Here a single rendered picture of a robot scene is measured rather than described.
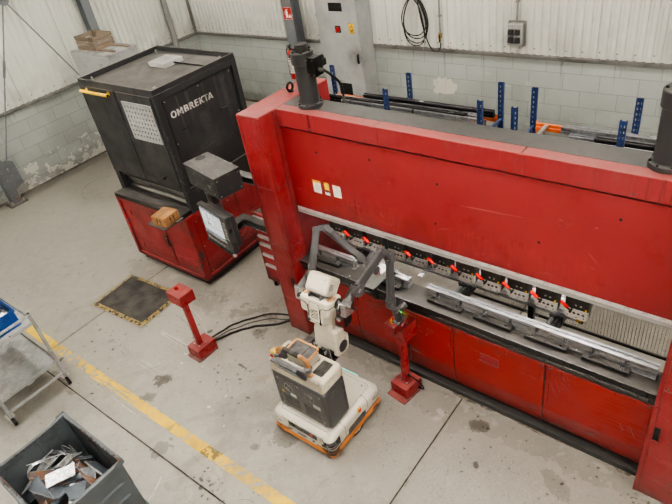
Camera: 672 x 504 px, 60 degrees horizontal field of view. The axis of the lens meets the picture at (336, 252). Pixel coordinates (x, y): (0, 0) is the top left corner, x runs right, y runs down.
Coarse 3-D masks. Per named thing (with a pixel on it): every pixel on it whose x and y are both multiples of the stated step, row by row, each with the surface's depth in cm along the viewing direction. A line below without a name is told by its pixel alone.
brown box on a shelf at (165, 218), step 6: (162, 210) 596; (168, 210) 593; (174, 210) 592; (156, 216) 587; (162, 216) 585; (168, 216) 585; (174, 216) 592; (180, 216) 601; (150, 222) 602; (156, 222) 591; (162, 222) 585; (168, 222) 586; (174, 222) 594; (162, 228) 588; (168, 228) 587
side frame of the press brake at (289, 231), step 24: (288, 96) 468; (240, 120) 454; (264, 120) 446; (264, 144) 453; (264, 168) 469; (288, 168) 482; (264, 192) 488; (288, 192) 491; (264, 216) 508; (288, 216) 499; (312, 216) 524; (288, 240) 508; (288, 264) 525; (288, 288) 549; (288, 312) 575
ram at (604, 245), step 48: (288, 144) 466; (336, 144) 431; (384, 192) 426; (432, 192) 396; (480, 192) 370; (528, 192) 348; (576, 192) 328; (432, 240) 422; (480, 240) 392; (528, 240) 367; (576, 240) 345; (624, 240) 325; (576, 288) 364; (624, 288) 342
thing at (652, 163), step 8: (664, 88) 280; (664, 96) 279; (664, 104) 281; (664, 112) 284; (664, 120) 285; (664, 128) 286; (664, 136) 288; (656, 144) 295; (664, 144) 290; (656, 152) 296; (664, 152) 292; (648, 160) 303; (656, 160) 298; (664, 160) 294; (656, 168) 297; (664, 168) 294
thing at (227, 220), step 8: (208, 208) 482; (216, 208) 486; (224, 216) 467; (232, 216) 472; (224, 224) 469; (232, 224) 475; (208, 232) 508; (224, 232) 477; (232, 232) 474; (216, 240) 502; (232, 240) 477; (240, 240) 487; (232, 248) 482
